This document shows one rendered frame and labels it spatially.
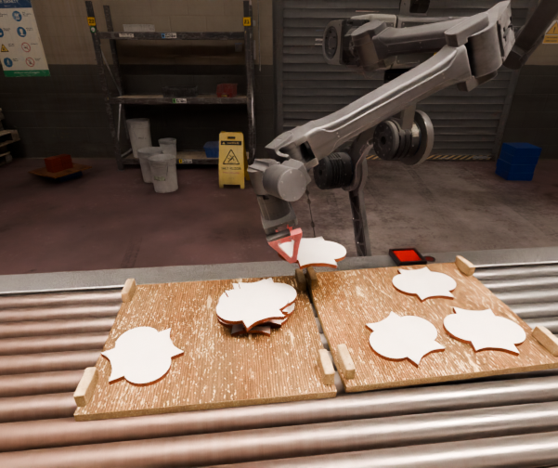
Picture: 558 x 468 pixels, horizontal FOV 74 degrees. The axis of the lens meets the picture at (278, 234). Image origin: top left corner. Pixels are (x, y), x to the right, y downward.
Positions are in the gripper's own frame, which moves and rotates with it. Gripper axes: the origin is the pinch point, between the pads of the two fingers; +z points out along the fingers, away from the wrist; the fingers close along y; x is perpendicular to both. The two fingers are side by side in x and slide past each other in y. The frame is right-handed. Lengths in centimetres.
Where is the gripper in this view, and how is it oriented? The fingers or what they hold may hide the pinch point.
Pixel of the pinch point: (289, 250)
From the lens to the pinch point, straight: 78.9
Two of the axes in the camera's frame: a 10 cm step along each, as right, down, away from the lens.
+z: 2.8, 8.4, 4.7
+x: 9.5, -3.1, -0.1
